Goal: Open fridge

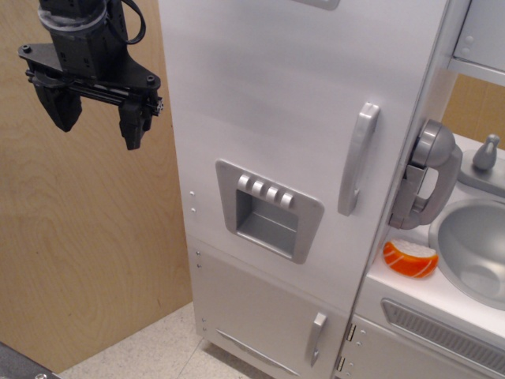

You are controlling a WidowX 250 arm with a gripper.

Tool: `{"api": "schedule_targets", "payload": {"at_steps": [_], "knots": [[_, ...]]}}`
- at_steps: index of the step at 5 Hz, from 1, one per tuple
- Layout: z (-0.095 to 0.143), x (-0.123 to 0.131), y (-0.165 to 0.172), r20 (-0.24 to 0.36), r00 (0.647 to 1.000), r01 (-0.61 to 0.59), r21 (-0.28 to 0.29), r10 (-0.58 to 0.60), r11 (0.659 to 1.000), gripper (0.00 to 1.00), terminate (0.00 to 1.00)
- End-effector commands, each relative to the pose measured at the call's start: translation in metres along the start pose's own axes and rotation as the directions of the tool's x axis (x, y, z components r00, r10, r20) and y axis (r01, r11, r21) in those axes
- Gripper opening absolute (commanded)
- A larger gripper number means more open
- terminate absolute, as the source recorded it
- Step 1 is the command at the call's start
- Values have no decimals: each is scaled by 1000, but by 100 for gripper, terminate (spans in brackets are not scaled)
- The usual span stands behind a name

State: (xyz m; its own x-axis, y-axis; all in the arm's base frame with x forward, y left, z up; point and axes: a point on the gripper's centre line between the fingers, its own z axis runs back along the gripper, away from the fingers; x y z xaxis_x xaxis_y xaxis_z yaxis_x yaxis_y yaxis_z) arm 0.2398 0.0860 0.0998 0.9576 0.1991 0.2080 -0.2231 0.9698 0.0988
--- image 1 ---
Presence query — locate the black base plate corner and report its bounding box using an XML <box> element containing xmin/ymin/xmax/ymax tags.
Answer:
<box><xmin>1</xmin><ymin>343</ymin><xmax>60</xmax><ymax>379</ymax></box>

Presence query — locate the white toy kitchen counter unit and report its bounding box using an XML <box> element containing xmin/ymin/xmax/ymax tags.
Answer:
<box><xmin>335</xmin><ymin>133</ymin><xmax>505</xmax><ymax>379</ymax></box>

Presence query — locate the grey toy sink basin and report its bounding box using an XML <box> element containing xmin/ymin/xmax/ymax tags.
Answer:
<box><xmin>428</xmin><ymin>199</ymin><xmax>504</xmax><ymax>310</ymax></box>

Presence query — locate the grey toy faucet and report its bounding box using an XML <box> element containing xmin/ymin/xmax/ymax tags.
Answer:
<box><xmin>458</xmin><ymin>134</ymin><xmax>504</xmax><ymax>197</ymax></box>

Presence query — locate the orange salmon sushi toy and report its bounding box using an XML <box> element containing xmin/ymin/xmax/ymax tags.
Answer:
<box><xmin>383</xmin><ymin>238</ymin><xmax>439</xmax><ymax>279</ymax></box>

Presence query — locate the silver lower door handle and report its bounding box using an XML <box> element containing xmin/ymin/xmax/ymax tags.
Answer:
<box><xmin>306</xmin><ymin>313</ymin><xmax>327</xmax><ymax>366</ymax></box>

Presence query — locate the black cable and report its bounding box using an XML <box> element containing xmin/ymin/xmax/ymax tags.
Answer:
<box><xmin>110</xmin><ymin>0</ymin><xmax>147</xmax><ymax>45</ymax></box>

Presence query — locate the white toy fridge door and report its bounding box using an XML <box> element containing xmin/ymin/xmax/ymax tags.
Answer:
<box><xmin>159</xmin><ymin>1</ymin><xmax>449</xmax><ymax>313</ymax></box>

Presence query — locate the grey ice dispenser panel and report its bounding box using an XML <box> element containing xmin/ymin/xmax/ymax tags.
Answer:
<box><xmin>215</xmin><ymin>159</ymin><xmax>324</xmax><ymax>265</ymax></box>

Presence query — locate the white upper cabinet shelf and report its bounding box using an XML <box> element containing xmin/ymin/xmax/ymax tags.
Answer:
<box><xmin>448</xmin><ymin>0</ymin><xmax>504</xmax><ymax>86</ymax></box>

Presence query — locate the silver fridge door handle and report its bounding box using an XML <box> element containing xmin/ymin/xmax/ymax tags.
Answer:
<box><xmin>338</xmin><ymin>102</ymin><xmax>380</xmax><ymax>216</ymax></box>

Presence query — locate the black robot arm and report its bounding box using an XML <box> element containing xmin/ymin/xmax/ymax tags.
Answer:
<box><xmin>18</xmin><ymin>1</ymin><xmax>163</xmax><ymax>150</ymax></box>

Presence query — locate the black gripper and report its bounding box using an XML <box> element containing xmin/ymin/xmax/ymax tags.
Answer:
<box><xmin>18</xmin><ymin>30</ymin><xmax>163</xmax><ymax>150</ymax></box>

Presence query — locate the white lower freezer door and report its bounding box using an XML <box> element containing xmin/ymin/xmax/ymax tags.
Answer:
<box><xmin>188</xmin><ymin>237</ymin><xmax>346</xmax><ymax>378</ymax></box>

